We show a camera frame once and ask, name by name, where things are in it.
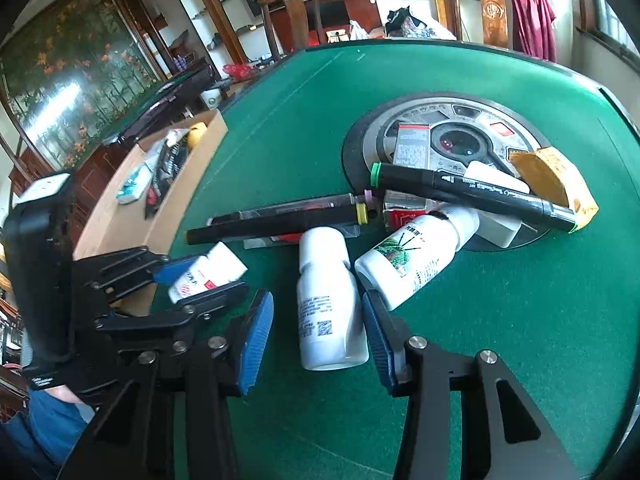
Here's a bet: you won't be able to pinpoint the black marker yellow band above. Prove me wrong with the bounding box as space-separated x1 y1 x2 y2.
185 202 381 247

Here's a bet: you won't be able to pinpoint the white plastic medicine bottle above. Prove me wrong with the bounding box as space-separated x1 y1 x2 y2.
296 226 370 372

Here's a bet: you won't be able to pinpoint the dark mahjong table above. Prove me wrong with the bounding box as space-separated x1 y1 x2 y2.
102 62 226 146

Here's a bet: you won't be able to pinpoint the cardboard box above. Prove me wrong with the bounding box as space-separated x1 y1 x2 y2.
72 109 229 317

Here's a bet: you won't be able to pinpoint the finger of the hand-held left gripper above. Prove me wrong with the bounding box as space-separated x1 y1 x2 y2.
74 246 202 306
95 281 251 357

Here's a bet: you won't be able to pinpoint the dark red cloth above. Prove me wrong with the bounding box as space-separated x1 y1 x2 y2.
510 0 557 63

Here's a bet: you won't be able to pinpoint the white bottle green label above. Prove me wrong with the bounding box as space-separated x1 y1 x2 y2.
354 205 481 311

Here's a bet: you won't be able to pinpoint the yellow cloth packet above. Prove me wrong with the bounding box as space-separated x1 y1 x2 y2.
509 146 599 233

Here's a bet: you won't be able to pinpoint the white pill box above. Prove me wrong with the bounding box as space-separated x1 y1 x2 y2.
167 241 248 304

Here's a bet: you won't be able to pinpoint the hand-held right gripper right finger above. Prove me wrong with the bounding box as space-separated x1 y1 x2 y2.
361 290 581 480

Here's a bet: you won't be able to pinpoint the person's blue jeans leg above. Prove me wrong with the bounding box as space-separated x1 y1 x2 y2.
0 387 96 480

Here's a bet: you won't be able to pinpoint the teal white packet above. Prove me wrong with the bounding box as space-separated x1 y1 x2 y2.
116 162 153 205

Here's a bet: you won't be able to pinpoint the yellow round object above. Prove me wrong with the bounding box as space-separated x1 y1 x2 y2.
186 122 208 150

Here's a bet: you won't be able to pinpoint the black printed pouch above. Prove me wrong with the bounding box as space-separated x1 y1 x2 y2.
144 142 193 221

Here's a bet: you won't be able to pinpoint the person's left forearm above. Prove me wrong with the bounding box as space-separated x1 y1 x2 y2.
47 384 96 411

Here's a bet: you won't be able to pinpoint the round mahjong table control panel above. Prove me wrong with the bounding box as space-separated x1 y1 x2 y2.
341 92 566 253

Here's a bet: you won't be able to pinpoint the wooden display shelf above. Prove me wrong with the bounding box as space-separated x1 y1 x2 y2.
107 0 281 86

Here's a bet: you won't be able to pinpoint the window with metal frame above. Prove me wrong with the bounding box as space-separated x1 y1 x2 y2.
570 0 640 66

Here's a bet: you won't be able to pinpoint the grey black carton red stripe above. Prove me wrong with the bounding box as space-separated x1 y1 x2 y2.
391 123 434 170

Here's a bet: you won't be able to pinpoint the white charger plug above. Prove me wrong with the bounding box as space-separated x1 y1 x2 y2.
462 160 532 250

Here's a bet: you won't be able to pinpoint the wooden chair carved back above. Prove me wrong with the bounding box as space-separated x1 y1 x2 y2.
442 0 516 51

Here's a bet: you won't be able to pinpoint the red white carton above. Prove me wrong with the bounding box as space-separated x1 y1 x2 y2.
382 199 441 233

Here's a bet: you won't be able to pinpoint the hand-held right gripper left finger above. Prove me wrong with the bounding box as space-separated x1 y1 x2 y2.
57 287 276 480

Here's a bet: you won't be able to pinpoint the wooden chair plain back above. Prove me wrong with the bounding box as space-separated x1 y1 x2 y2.
255 0 326 58

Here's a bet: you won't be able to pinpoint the black marker green caps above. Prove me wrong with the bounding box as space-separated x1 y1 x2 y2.
370 162 581 233

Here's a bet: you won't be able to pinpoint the black bag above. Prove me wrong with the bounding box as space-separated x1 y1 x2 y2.
385 6 426 38

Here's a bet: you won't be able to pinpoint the floral wall painting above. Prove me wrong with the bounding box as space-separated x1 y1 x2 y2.
0 0 161 171

